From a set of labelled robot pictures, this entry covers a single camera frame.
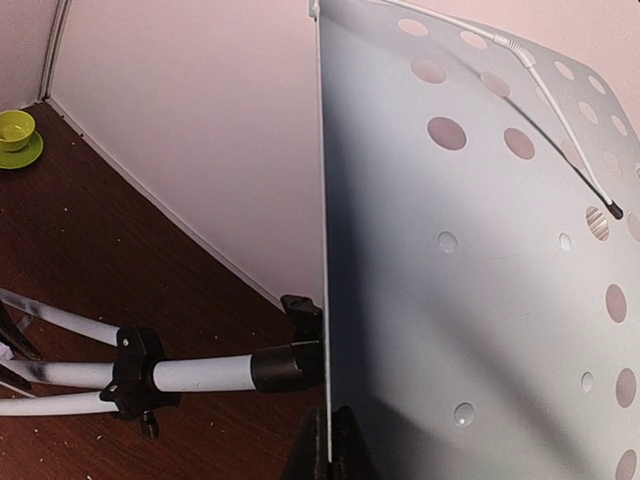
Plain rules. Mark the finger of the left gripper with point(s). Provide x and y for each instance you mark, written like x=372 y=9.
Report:
x=13 y=379
x=10 y=332

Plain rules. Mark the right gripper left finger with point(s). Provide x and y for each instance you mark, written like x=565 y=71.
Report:
x=308 y=458

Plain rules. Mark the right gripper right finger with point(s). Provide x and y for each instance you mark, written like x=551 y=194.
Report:
x=351 y=457

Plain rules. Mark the white music stand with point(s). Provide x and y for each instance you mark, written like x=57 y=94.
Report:
x=481 y=249

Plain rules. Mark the green saucer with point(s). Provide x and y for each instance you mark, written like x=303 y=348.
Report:
x=24 y=157

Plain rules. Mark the left aluminium corner post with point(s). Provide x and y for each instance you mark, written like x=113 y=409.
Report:
x=53 y=48

